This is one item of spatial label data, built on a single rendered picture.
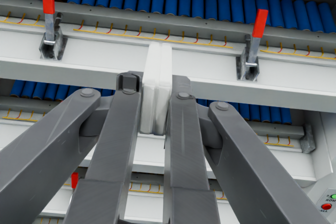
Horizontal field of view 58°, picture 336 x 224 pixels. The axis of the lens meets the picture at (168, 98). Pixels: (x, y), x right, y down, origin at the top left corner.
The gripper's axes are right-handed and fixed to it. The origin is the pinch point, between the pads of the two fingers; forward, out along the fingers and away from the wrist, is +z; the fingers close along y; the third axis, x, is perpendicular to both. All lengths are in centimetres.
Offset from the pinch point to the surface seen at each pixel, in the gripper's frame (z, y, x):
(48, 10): 21.5, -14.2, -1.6
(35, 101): 30.9, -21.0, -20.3
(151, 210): 30, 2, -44
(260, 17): 21.6, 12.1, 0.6
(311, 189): 25.2, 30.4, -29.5
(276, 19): 29.3, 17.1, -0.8
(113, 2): 28.9, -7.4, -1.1
